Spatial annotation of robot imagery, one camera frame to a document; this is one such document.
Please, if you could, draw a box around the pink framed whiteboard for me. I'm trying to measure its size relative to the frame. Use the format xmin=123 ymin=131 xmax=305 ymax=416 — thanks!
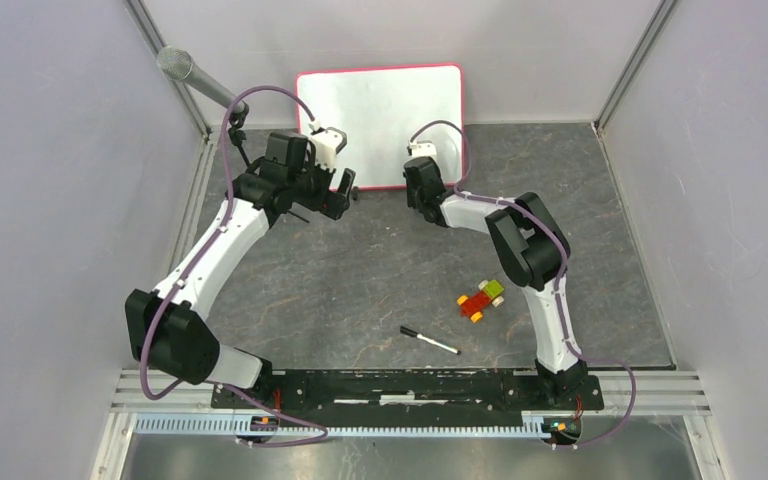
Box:
xmin=296 ymin=63 xmax=465 ymax=191

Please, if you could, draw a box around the white black marker pen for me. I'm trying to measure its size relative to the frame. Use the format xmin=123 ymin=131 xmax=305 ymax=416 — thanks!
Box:
xmin=399 ymin=326 xmax=462 ymax=355

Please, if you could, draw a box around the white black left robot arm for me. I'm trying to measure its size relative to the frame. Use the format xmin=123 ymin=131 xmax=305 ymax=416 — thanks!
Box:
xmin=125 ymin=128 xmax=355 ymax=408

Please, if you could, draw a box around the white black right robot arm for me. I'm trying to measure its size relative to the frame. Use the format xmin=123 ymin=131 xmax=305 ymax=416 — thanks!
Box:
xmin=403 ymin=157 xmax=588 ymax=408

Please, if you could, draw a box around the red toy brick car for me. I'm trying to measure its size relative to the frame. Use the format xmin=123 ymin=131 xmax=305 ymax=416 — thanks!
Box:
xmin=456 ymin=280 xmax=505 ymax=323

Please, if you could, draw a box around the grey microphone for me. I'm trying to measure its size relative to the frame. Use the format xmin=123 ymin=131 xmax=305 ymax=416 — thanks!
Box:
xmin=156 ymin=46 xmax=249 ymax=116

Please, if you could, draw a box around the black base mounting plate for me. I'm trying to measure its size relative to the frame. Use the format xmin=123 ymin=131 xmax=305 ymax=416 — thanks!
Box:
xmin=247 ymin=368 xmax=605 ymax=428

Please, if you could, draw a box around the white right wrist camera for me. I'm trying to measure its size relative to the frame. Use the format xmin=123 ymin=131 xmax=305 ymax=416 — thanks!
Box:
xmin=407 ymin=141 xmax=437 ymax=159

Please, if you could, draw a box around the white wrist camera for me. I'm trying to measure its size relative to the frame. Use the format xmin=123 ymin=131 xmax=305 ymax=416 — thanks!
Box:
xmin=407 ymin=141 xmax=437 ymax=159
xmin=307 ymin=120 xmax=348 ymax=172

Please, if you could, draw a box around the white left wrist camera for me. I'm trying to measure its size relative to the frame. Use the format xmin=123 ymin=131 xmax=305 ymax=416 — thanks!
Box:
xmin=307 ymin=120 xmax=348 ymax=172

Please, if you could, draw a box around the aluminium frame rail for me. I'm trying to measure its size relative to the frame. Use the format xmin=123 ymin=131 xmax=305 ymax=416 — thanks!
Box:
xmin=110 ymin=369 xmax=226 ymax=415

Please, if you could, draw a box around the white slotted cable duct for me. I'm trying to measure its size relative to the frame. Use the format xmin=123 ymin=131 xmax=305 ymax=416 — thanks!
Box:
xmin=133 ymin=413 xmax=551 ymax=439

